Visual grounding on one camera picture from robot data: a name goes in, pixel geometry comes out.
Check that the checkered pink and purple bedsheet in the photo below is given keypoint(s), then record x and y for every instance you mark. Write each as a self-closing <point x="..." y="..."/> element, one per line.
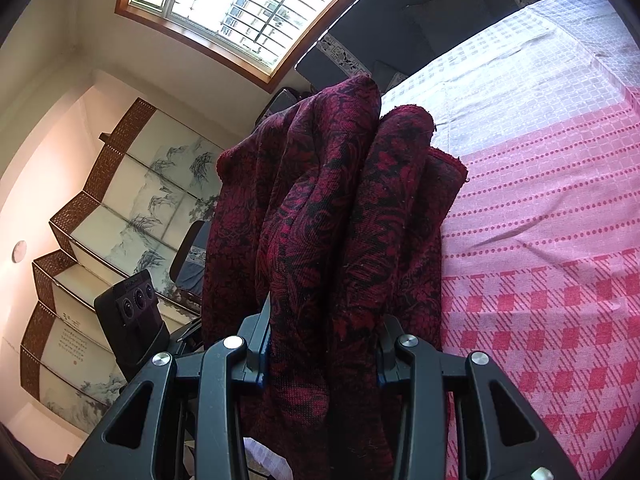
<point x="540" y="200"/>

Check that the dark red floral cloth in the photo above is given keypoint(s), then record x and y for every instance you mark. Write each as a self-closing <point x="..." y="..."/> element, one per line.
<point x="320" y="210"/>

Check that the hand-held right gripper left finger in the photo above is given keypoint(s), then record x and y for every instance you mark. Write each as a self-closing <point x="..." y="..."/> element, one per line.
<point x="220" y="375"/>

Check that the wooden framed window with bars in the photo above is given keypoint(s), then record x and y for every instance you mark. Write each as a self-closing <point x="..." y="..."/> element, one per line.
<point x="260" y="0"/>

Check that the round white wall fixture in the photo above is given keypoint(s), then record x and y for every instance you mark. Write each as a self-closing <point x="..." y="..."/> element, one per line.
<point x="19" y="251"/>

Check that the black cushion with patterned strip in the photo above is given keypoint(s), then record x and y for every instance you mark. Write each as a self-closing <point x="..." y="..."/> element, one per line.
<point x="415" y="15"/>

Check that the dark chair with grey cushion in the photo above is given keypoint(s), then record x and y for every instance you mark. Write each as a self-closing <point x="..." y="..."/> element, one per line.
<point x="192" y="260"/>

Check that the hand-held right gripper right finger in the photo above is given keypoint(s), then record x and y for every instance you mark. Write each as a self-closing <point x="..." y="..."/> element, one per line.
<point x="415" y="375"/>

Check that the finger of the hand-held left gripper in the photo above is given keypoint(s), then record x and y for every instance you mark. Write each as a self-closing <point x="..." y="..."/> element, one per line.
<point x="187" y="336"/>

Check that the folding screen with ink paintings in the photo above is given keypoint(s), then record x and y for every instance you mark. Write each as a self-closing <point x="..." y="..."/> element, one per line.
<point x="110" y="220"/>

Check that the dark chair back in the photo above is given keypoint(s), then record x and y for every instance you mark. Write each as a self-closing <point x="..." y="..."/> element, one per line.
<point x="275" y="105"/>

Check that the white cloth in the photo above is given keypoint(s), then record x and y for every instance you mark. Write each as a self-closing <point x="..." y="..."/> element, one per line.
<point x="267" y="462"/>

